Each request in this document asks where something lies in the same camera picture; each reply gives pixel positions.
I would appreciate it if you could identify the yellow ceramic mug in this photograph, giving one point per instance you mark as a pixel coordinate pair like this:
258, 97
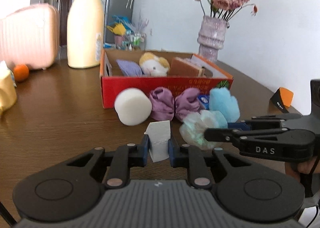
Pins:
8, 93

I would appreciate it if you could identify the person's right hand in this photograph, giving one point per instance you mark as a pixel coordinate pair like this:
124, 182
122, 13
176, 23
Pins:
302, 168

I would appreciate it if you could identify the pale green mesh pouf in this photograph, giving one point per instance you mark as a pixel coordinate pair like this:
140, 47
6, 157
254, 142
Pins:
194, 125

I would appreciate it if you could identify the yellow white plush toy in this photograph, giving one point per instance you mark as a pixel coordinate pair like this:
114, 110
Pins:
152, 65

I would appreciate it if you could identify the white round sponge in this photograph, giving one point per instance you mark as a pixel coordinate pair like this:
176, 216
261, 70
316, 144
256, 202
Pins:
132, 106

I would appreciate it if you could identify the orange black wedge object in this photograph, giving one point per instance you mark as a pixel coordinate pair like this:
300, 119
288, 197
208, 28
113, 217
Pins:
282, 99

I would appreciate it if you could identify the light blue plush toy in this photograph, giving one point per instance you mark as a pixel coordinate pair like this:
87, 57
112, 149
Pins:
220, 99

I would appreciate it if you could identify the dark brown door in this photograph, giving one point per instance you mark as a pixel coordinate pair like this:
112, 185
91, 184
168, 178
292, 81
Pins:
64, 10

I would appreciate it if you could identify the brown striped sponge block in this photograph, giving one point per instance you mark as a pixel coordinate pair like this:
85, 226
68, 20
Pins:
185, 68

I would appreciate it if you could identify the purple satin scrunchie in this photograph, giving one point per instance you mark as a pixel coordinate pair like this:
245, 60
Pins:
165, 106

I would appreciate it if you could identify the red cardboard box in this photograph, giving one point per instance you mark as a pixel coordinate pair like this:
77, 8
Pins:
113, 81

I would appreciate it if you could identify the pink hard suitcase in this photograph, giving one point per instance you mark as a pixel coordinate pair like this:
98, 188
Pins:
31, 36

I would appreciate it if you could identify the lavender knit cloth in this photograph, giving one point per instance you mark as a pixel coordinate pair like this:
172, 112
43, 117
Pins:
129, 68

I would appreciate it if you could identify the wire storage rack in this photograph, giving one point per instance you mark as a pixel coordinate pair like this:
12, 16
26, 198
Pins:
130, 41

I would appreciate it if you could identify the orange fruit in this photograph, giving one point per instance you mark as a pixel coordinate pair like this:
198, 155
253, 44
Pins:
21, 72

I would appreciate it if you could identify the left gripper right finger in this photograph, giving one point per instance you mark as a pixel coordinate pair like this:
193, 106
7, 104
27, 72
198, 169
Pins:
192, 159

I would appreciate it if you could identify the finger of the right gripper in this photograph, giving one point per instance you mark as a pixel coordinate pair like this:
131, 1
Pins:
242, 125
225, 135

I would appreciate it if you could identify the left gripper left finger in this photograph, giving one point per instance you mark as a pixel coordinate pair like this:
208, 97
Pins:
125, 157

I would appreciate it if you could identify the blue tissue packet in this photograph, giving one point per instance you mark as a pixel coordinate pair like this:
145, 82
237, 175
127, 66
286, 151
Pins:
203, 101

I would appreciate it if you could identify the cream thermos jug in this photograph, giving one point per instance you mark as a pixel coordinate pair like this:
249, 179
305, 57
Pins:
85, 31

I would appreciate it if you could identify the purple textured vase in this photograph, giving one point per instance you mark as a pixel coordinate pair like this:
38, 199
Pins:
211, 37

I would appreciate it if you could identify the white foam block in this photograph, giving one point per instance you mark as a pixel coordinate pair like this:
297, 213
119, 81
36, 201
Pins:
159, 134

